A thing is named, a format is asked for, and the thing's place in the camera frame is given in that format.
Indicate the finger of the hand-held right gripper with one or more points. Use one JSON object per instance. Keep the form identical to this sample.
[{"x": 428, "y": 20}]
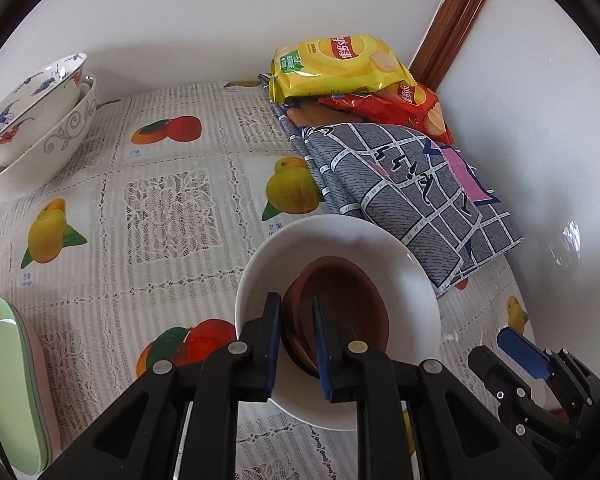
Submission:
[
  {"x": 495, "y": 372},
  {"x": 525, "y": 355}
]

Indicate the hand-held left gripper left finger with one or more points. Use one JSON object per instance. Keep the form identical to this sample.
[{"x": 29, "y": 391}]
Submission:
[{"x": 272, "y": 345}]

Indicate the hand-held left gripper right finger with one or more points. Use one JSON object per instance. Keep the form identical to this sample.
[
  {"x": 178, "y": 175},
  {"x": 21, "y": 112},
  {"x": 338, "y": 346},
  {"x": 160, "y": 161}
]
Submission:
[{"x": 325, "y": 345}]

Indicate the small brown dish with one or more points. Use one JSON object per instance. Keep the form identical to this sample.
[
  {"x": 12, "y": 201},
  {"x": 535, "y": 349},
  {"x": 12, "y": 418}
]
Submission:
[
  {"x": 350, "y": 290},
  {"x": 292, "y": 330}
]

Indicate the wide white bowl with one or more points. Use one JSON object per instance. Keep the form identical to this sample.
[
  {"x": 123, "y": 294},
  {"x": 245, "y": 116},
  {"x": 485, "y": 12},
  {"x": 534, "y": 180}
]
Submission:
[{"x": 280, "y": 260}]

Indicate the pink square plate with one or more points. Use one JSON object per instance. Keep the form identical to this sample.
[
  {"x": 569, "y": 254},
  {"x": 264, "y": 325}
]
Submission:
[{"x": 55, "y": 425}]

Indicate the green square plate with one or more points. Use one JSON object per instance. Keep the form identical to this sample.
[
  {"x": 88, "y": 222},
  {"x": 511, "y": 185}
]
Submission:
[{"x": 5, "y": 360}]

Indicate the fruit print lace tablecloth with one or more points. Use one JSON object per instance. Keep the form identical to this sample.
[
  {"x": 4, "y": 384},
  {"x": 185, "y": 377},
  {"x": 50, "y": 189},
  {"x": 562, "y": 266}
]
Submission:
[{"x": 170, "y": 210}]

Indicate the grey checked cloth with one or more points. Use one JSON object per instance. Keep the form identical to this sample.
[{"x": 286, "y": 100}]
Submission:
[{"x": 405, "y": 185}]

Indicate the red chips bag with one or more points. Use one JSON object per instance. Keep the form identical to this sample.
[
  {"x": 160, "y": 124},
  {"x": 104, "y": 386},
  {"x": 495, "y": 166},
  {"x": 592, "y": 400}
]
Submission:
[{"x": 395, "y": 107}]

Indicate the yellow chips bag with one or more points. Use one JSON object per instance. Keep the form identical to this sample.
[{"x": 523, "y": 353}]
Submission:
[{"x": 330, "y": 70}]

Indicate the white bowl grey scroll pattern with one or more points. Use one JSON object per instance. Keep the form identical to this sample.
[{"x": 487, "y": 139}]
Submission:
[{"x": 60, "y": 145}]

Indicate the blue floral porcelain bowl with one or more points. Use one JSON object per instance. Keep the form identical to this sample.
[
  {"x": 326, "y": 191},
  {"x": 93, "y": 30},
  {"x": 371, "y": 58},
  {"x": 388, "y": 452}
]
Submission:
[{"x": 25, "y": 110}]

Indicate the wooden door frame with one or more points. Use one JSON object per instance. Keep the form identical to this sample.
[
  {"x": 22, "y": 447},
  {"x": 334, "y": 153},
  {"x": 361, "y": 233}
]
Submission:
[{"x": 455, "y": 25}]

